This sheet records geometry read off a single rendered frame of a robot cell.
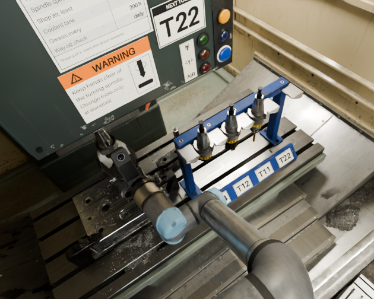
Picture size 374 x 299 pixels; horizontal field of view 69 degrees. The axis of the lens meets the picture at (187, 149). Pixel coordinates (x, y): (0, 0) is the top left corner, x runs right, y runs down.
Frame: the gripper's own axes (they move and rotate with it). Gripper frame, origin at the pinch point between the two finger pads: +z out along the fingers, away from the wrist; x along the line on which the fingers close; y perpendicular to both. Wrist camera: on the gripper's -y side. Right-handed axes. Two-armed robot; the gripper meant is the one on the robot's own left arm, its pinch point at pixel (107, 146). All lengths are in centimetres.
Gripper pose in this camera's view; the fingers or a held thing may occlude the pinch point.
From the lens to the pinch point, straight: 89.9
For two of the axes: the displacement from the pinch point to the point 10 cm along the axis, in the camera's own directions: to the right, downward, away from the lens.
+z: -6.3, -5.8, 5.1
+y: 1.2, 5.8, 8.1
